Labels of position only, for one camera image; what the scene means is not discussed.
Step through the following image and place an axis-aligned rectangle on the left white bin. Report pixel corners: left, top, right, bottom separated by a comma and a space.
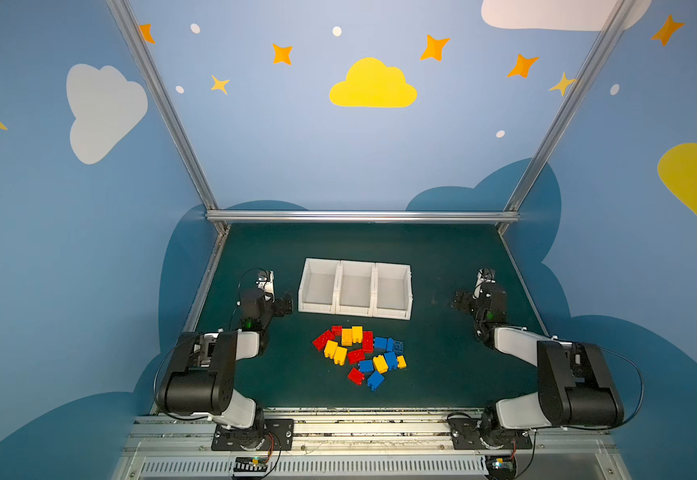
298, 258, 340, 314

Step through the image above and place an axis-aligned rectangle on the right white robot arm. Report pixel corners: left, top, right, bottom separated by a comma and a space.
452, 268, 625, 448

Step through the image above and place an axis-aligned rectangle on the white bin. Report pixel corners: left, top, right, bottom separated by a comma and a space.
336, 260, 375, 317
298, 258, 340, 314
373, 263, 413, 320

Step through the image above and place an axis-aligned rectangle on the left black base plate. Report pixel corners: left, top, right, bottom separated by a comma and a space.
210, 418, 294, 452

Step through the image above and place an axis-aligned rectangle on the aluminium front rail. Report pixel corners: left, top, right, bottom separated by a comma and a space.
121, 409, 616, 456

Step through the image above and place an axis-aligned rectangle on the blue lego brick bottom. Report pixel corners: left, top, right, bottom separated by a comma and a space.
366, 371, 384, 392

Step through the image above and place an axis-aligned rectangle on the long red lego brick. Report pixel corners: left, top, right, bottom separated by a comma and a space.
312, 330, 334, 351

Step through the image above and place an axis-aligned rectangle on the left control circuit board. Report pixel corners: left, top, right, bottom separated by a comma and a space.
232, 456, 270, 476

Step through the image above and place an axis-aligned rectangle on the right control circuit board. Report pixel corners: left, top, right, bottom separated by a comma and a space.
485, 456, 516, 480

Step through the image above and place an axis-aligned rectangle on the right white bin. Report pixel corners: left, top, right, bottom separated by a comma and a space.
373, 263, 413, 320

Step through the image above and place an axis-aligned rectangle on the yellow lego brick top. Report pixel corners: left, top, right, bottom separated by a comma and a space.
351, 326, 363, 344

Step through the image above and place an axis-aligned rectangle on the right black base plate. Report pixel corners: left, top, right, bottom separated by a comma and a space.
445, 412, 533, 450

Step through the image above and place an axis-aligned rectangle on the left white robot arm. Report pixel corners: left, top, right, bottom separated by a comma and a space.
152, 269, 294, 451

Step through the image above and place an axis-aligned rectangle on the white slotted cable duct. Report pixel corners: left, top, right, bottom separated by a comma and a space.
132, 455, 487, 479

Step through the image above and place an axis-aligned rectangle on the aluminium frame back bar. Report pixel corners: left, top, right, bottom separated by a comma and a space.
206, 209, 519, 224

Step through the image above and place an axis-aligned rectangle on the control circuit board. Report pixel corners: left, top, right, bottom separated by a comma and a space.
485, 456, 516, 480
232, 456, 270, 476

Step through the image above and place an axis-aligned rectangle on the long red brick centre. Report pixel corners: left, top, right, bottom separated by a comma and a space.
361, 331, 374, 354

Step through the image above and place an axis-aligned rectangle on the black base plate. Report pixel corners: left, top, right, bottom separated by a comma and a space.
445, 412, 533, 450
210, 418, 294, 452

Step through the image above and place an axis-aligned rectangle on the aluminium frame left post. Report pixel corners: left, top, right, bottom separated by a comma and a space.
106, 0, 218, 212

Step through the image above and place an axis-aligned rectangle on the red lego brick bottom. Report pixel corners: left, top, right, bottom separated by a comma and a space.
348, 368, 365, 386

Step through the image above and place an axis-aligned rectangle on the aluminium frame right post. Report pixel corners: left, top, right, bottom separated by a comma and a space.
497, 0, 636, 236

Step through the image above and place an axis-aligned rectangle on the aluminium frame post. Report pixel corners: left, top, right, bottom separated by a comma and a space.
497, 0, 636, 236
106, 0, 218, 212

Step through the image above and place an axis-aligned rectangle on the red square lego brick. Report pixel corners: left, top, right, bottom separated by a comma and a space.
346, 349, 365, 365

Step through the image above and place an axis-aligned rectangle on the middle white bin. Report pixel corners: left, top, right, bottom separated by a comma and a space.
336, 260, 375, 317

